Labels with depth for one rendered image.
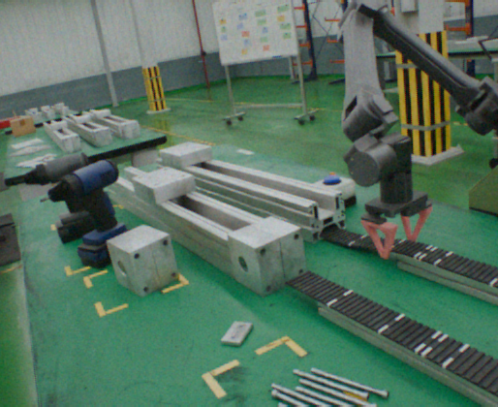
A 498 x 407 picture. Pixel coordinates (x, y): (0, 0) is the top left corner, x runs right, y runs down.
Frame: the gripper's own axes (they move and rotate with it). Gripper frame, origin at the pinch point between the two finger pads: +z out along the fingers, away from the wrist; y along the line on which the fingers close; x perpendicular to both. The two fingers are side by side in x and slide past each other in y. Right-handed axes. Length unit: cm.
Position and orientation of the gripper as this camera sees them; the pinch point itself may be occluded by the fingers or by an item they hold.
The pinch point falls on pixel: (398, 245)
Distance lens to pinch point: 84.1
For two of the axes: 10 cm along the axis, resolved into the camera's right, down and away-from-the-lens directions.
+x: 5.5, 2.0, -8.1
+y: -8.2, 3.1, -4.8
